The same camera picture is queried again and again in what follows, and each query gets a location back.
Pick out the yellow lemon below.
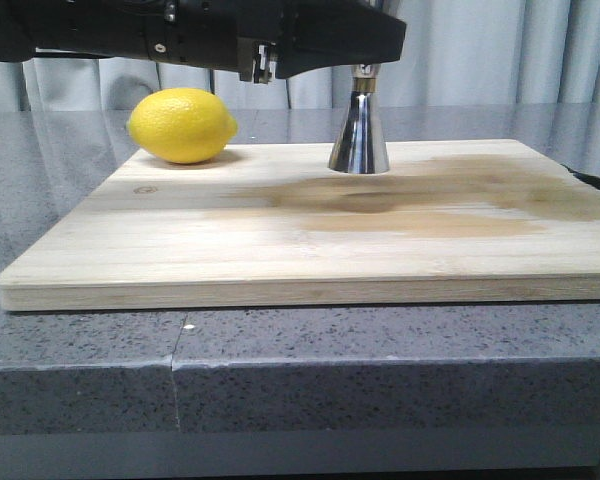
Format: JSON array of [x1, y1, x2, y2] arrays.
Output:
[[127, 88, 238, 164]]

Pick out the grey pleated curtain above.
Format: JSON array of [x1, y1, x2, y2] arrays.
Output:
[[0, 1, 600, 113]]

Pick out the black cutting board strap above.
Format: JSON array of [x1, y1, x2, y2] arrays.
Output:
[[569, 168, 600, 197]]

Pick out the light wooden cutting board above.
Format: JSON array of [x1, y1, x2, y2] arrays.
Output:
[[0, 139, 600, 311]]

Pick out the steel double-cone jigger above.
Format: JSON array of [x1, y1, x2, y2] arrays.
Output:
[[329, 64, 390, 175]]

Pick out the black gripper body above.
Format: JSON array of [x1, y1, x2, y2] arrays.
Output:
[[0, 1, 280, 81]]

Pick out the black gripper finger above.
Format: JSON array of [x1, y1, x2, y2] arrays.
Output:
[[275, 1, 407, 79]]

